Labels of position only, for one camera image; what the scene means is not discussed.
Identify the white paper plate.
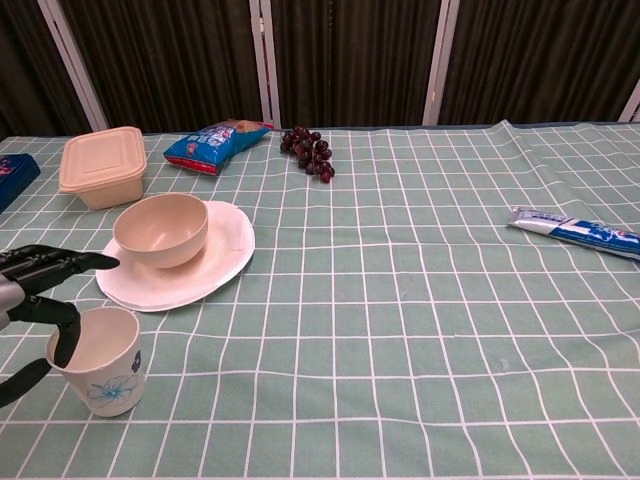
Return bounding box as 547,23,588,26
95,199,257,314

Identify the dark blue box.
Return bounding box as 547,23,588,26
0,153,42,214

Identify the blue white toothpaste tube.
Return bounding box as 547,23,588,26
506,205,640,262

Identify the beige bowl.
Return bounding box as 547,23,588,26
112,193,210,270

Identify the beige lidded food container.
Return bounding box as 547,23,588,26
57,125,148,211

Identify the dark pleated curtain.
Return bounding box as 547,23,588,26
0,0,640,144

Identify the dark red grape bunch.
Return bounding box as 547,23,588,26
279,125,337,184

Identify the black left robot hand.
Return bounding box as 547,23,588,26
0,244,121,410

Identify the blue snack bag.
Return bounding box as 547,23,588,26
163,118,275,177

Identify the white screen frame post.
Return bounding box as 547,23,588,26
248,0,283,130
37,0,110,134
618,79,640,123
421,0,461,127

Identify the white floral paper cup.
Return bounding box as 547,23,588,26
45,306,147,419

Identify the green checked tablecloth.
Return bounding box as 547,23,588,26
0,119,640,480

